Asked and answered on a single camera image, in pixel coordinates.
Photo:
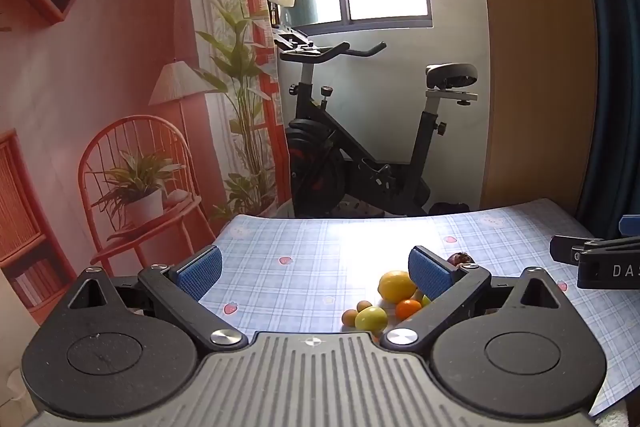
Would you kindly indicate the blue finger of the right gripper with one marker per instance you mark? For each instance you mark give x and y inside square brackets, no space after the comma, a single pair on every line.
[629,224]
[570,249]

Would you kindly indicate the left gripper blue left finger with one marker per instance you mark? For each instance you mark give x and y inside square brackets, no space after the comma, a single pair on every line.
[175,293]

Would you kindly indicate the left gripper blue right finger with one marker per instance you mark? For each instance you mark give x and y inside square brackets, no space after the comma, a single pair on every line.
[453,291]

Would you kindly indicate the purple mangosteen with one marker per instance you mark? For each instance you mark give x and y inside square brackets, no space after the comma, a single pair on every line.
[460,259]

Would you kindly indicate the lemon with pointed tip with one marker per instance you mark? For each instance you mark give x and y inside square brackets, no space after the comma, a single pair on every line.
[396,286]

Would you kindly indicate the brown longan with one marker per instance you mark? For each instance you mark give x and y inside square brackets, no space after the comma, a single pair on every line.
[349,317]
[363,304]

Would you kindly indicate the upper middle mandarin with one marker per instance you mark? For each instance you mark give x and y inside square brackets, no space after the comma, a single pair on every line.
[406,308]

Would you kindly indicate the blue plaid tablecloth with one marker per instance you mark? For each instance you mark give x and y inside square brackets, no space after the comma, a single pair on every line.
[301,275]

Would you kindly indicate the black exercise bike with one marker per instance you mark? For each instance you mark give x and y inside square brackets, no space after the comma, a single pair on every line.
[327,163]

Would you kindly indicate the wooden wardrobe panel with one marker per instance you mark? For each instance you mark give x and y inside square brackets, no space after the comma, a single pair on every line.
[543,93]

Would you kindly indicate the printed room backdrop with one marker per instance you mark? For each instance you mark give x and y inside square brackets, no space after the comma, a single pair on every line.
[132,132]

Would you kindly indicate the dark blue curtain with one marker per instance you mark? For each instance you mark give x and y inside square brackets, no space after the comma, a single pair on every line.
[611,186]

